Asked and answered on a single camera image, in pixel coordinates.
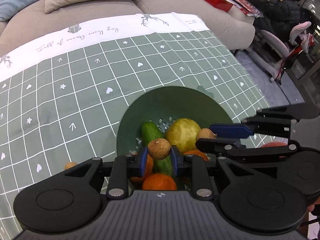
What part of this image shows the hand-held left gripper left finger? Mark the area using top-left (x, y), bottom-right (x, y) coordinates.
top-left (64, 146), bottom-right (148, 197)

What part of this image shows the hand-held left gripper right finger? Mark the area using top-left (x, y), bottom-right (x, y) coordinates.
top-left (171, 145), bottom-right (253, 197)

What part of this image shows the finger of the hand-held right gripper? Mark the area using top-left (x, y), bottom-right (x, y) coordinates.
top-left (195, 138), bottom-right (299, 164)
top-left (209, 104), bottom-right (319, 139)

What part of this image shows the orange tangerine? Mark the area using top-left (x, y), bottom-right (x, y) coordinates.
top-left (142, 173), bottom-right (177, 190)
top-left (184, 150), bottom-right (210, 162)
top-left (130, 152), bottom-right (154, 183)

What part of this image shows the yellow lemon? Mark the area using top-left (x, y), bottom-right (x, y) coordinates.
top-left (165, 118), bottom-right (202, 154)

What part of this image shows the green cucumber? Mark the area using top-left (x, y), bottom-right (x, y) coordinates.
top-left (140, 121), bottom-right (175, 177)

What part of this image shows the green plastic colander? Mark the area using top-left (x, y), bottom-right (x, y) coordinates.
top-left (116, 86), bottom-right (234, 190)

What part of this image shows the orange cloth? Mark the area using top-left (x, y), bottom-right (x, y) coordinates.
top-left (261, 141), bottom-right (288, 148)

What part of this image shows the pink white chair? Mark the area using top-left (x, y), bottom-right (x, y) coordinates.
top-left (252, 21), bottom-right (313, 83)

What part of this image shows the green checked tablecloth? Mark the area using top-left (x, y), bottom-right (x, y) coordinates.
top-left (0, 12), bottom-right (270, 240)

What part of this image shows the pile of magazines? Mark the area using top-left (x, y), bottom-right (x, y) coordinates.
top-left (225, 0), bottom-right (263, 18)

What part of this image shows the beige sofa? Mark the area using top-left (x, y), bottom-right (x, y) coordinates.
top-left (0, 0), bottom-right (256, 58)

